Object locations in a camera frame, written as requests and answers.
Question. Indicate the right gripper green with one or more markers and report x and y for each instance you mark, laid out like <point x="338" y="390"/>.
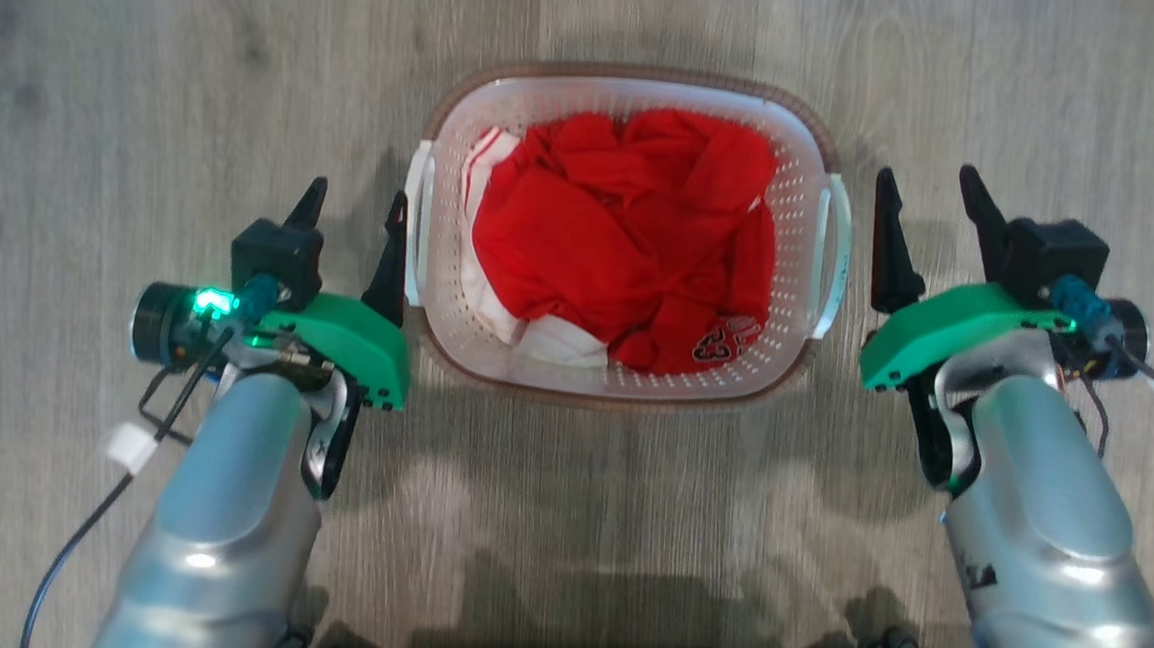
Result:
<point x="937" y="331"/>

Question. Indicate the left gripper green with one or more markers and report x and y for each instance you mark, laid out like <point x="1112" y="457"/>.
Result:
<point x="355" y="346"/>

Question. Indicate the white brown-rimmed laundry basket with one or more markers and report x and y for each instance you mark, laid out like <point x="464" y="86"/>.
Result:
<point x="448" y="136"/>

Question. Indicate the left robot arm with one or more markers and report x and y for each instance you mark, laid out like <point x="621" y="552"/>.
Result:
<point x="225" y="503"/>

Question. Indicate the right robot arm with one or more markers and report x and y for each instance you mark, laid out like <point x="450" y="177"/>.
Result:
<point x="1046" y="523"/>

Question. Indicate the white red-striped garment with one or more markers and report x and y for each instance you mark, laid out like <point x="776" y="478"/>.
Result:
<point x="561" y="343"/>

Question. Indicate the red garment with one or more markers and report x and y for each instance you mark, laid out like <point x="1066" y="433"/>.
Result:
<point x="592" y="245"/>

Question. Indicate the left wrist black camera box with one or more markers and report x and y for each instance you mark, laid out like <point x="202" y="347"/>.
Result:
<point x="276" y="256"/>

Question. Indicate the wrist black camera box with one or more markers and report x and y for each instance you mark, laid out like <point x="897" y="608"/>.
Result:
<point x="276" y="256"/>
<point x="1054" y="255"/>

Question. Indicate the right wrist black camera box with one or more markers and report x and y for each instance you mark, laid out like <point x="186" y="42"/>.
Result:
<point x="1054" y="255"/>

